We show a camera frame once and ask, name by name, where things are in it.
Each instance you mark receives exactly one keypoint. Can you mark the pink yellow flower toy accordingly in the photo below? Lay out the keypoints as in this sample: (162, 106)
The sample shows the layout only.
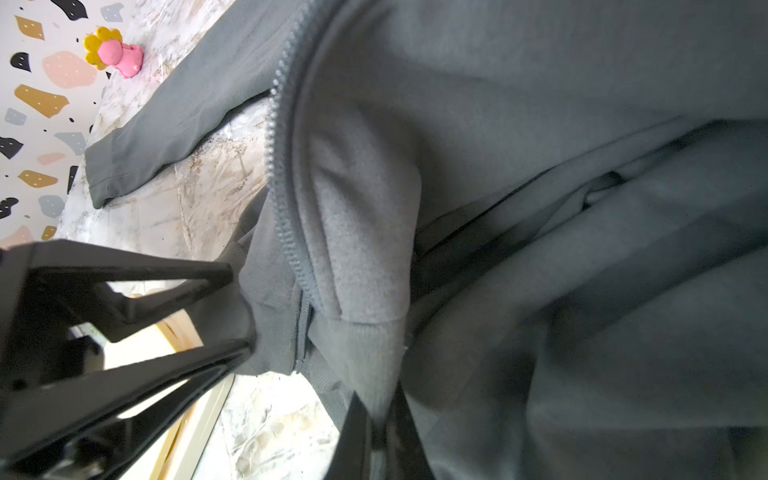
(105, 48)

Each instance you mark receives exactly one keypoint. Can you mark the grey zip-up jacket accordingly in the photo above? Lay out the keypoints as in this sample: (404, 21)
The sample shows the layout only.
(546, 220)

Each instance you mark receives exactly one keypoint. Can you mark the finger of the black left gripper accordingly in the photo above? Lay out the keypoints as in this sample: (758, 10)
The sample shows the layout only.
(96, 425)
(48, 287)

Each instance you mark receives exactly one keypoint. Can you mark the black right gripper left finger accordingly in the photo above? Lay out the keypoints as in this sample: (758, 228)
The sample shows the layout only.
(351, 458)

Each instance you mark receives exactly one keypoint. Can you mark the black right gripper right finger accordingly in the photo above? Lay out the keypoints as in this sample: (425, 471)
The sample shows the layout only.
(406, 458)

